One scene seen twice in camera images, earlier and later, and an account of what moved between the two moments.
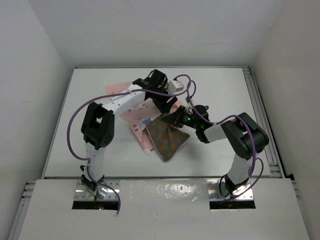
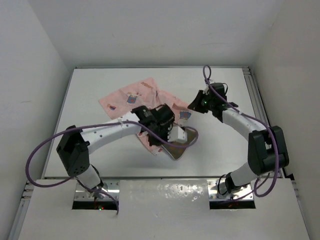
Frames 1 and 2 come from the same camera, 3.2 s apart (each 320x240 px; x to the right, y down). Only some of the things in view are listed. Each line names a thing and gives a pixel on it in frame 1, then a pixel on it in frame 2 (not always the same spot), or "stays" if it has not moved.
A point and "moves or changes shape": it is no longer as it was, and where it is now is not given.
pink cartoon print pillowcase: x=140 y=115 moves or changes shape
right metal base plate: x=214 y=194 stays
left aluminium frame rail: x=15 y=230 stays
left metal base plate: x=82 y=193 stays
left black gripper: x=164 y=106 -> x=165 y=126
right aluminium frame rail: x=272 y=147 stays
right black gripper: x=178 y=118 -> x=200 y=101
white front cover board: x=165 y=209 stays
